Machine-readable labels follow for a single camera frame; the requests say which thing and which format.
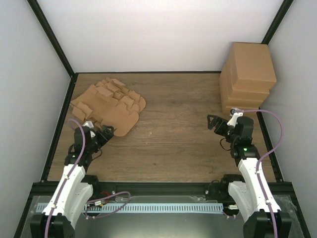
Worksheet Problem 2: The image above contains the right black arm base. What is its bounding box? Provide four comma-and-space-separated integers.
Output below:
205, 174, 245, 202

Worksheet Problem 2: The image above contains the top folded cardboard box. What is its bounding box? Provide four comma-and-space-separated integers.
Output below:
226, 42, 276, 92

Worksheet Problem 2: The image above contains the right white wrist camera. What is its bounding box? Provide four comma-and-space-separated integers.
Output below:
227, 108, 244, 127

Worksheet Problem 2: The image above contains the bottom folded cardboard box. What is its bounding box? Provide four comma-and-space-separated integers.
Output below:
221, 100, 262, 115

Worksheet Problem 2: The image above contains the light blue slotted cable duct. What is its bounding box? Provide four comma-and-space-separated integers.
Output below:
36, 203, 223, 214

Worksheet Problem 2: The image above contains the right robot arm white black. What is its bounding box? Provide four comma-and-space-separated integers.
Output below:
207, 110, 292, 238

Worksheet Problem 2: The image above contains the stack of flat cardboard blanks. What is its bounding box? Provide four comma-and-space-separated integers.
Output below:
70, 77, 146, 123

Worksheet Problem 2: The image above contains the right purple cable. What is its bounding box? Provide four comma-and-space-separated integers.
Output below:
241, 109, 284, 238

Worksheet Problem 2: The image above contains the folded cardboard box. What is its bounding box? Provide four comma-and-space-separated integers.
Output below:
221, 100, 262, 115
219, 70, 269, 101
226, 42, 276, 92
220, 85, 263, 108

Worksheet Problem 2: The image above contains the black aluminium frame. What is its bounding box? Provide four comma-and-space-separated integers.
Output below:
14, 0, 311, 238

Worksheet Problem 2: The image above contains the clear acrylic plate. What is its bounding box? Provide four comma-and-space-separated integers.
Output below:
19, 195, 304, 238

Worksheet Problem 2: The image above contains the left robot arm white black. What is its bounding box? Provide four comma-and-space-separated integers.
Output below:
30, 122, 114, 238

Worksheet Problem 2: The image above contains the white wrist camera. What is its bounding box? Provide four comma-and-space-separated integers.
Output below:
82, 120, 96, 138
227, 108, 244, 127

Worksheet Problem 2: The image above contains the brown cardboard box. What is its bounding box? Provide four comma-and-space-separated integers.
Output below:
100, 102, 139, 137

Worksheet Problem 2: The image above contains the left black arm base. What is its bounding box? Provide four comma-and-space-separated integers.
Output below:
81, 175, 101, 200

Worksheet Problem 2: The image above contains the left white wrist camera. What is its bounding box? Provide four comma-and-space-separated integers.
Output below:
82, 120, 96, 138

